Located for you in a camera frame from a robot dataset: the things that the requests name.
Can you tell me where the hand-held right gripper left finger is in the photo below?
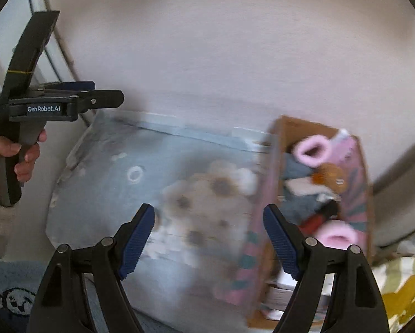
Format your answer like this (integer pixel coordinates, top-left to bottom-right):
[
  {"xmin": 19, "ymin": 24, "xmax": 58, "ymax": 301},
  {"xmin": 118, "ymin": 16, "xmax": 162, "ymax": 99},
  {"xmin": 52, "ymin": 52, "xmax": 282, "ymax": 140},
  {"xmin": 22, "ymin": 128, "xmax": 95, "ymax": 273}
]
[{"xmin": 30, "ymin": 203, "xmax": 156, "ymax": 333}]

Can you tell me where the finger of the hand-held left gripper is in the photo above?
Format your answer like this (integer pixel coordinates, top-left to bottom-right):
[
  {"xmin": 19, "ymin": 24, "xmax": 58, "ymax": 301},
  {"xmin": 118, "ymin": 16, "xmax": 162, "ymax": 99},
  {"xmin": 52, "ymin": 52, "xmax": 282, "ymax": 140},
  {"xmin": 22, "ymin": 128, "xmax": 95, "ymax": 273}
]
[
  {"xmin": 30, "ymin": 81, "xmax": 96, "ymax": 93},
  {"xmin": 44, "ymin": 89, "xmax": 125, "ymax": 112}
]

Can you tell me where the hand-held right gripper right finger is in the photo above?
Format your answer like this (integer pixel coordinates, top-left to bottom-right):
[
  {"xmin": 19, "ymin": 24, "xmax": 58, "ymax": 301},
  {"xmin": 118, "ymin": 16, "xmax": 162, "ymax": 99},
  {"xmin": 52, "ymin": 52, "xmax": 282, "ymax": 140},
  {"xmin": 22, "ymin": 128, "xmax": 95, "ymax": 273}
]
[{"xmin": 263, "ymin": 204, "xmax": 390, "ymax": 333}]

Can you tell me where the pink fuzzy roll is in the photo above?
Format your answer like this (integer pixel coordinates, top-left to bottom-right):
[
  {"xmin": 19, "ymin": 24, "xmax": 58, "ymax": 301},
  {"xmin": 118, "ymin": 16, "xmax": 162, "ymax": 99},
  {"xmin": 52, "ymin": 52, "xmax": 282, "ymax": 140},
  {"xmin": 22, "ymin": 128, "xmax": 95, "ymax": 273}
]
[
  {"xmin": 294, "ymin": 135, "xmax": 333, "ymax": 167},
  {"xmin": 316, "ymin": 219, "xmax": 359, "ymax": 248}
]

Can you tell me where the brown plush toy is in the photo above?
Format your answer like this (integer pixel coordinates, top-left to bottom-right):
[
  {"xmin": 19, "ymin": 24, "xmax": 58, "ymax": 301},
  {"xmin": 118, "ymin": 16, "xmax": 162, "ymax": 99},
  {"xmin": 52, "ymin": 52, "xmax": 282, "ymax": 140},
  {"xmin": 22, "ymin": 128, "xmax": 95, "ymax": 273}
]
[{"xmin": 311, "ymin": 162, "xmax": 347, "ymax": 193}]

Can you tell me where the cardboard box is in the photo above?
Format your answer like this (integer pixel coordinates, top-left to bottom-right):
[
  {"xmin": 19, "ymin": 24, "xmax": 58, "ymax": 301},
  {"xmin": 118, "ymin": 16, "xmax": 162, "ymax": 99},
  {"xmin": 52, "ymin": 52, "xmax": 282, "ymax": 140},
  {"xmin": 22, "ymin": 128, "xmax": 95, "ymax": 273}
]
[{"xmin": 247, "ymin": 115, "xmax": 374, "ymax": 330}]

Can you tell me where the grey floral desktop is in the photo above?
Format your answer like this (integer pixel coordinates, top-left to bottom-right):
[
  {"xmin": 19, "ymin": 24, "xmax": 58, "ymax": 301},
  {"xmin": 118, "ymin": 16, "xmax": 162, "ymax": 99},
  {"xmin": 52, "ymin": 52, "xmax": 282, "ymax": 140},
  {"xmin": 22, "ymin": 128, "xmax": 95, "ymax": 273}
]
[{"xmin": 45, "ymin": 111, "xmax": 277, "ymax": 333}]

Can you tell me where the person's left hand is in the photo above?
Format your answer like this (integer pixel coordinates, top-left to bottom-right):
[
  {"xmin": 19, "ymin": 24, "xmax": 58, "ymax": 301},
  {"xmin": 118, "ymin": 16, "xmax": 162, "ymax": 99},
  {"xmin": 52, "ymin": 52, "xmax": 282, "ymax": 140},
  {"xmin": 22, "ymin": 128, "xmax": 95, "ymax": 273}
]
[{"xmin": 0, "ymin": 128, "xmax": 48, "ymax": 198}]

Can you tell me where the grey cloth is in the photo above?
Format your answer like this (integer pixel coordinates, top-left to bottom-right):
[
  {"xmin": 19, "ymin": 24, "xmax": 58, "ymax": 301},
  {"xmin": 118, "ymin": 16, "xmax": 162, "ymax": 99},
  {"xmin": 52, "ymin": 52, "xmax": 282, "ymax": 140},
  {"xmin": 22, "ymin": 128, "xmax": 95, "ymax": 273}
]
[{"xmin": 282, "ymin": 154, "xmax": 333, "ymax": 229}]

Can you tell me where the small white tape roll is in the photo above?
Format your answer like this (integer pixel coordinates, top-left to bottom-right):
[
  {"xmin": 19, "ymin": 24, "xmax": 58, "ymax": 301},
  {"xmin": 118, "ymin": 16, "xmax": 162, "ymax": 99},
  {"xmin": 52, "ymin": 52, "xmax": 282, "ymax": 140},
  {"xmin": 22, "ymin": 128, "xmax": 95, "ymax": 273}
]
[{"xmin": 127, "ymin": 166, "xmax": 144, "ymax": 183}]

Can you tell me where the pink white packet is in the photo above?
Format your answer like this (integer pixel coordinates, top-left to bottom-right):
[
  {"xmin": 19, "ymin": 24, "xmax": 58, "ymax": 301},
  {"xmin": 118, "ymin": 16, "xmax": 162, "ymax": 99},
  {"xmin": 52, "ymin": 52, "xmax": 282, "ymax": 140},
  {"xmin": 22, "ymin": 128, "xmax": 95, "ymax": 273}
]
[{"xmin": 332, "ymin": 128, "xmax": 359, "ymax": 160}]

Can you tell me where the beige sofa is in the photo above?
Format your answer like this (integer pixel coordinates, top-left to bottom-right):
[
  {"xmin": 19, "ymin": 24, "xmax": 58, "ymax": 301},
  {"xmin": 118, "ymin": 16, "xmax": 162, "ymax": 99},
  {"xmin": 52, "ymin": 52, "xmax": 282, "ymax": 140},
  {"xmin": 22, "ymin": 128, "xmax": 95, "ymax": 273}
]
[{"xmin": 370, "ymin": 144, "xmax": 415, "ymax": 250}]

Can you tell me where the yellow floral cushion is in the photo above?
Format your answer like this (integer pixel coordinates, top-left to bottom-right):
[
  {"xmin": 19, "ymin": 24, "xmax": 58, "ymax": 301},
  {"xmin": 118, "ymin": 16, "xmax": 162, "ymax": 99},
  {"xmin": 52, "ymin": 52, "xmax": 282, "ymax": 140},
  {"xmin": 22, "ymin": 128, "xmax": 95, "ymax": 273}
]
[{"xmin": 374, "ymin": 253, "xmax": 415, "ymax": 333}]

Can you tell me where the blue printed fleece cloth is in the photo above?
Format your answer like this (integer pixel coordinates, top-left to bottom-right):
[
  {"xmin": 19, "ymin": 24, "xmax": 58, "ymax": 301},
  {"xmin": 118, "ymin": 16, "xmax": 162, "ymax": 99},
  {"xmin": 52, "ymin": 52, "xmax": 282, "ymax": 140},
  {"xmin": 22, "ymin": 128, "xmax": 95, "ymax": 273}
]
[{"xmin": 0, "ymin": 260, "xmax": 55, "ymax": 333}]

